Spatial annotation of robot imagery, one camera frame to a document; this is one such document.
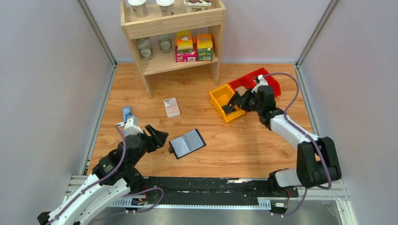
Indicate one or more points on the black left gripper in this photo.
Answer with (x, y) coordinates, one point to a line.
(152, 136)

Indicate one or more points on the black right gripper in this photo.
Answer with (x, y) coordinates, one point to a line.
(243, 100)

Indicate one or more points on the dark credit card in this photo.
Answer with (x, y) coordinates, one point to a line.
(228, 109)

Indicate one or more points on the black leather card holder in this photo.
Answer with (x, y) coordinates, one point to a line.
(186, 144)

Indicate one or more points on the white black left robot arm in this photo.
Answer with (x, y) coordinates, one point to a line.
(114, 177)

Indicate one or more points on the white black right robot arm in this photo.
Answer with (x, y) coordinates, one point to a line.
(317, 161)

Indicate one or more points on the tan card in bin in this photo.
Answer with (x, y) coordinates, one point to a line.
(241, 90)

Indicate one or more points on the pink white card box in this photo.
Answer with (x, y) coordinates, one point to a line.
(171, 108)

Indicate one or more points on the yellow plastic bin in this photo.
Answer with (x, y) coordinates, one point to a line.
(219, 97)

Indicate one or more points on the red plastic bin middle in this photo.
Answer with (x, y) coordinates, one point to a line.
(242, 84)

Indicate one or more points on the red plastic bin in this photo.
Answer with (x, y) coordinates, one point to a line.
(271, 81)
(242, 84)

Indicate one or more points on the red plastic bin far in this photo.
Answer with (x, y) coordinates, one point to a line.
(271, 81)

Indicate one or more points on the blue toothpaste box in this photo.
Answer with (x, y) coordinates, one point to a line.
(127, 113)

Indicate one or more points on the green orange snack box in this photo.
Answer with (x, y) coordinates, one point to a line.
(204, 47)

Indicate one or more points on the pink orange snack box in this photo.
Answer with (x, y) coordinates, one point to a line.
(186, 47)

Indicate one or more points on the glass jar right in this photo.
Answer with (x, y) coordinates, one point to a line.
(165, 43)

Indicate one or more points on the glass jar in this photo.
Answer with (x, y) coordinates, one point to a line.
(165, 43)
(145, 48)

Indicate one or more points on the wooden two-tier shelf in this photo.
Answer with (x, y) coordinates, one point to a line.
(154, 24)

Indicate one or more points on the glass jar left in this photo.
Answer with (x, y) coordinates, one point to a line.
(145, 48)

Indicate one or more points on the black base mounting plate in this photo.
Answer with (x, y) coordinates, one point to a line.
(197, 191)

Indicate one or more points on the chocolate pudding tub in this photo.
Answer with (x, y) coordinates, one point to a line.
(196, 5)

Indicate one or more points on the white lidded cup middle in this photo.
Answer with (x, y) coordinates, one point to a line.
(166, 7)

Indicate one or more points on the white lidded cup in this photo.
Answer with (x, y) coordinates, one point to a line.
(166, 7)
(139, 7)

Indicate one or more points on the white lidded cup left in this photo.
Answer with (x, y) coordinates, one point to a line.
(139, 7)

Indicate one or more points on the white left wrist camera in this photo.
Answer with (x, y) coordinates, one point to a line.
(131, 126)

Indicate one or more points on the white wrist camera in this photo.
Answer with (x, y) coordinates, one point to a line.
(260, 81)
(131, 126)

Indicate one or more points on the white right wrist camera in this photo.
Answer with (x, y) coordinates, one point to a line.
(260, 81)

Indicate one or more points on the aluminium frame rail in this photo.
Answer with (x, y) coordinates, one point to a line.
(337, 193)

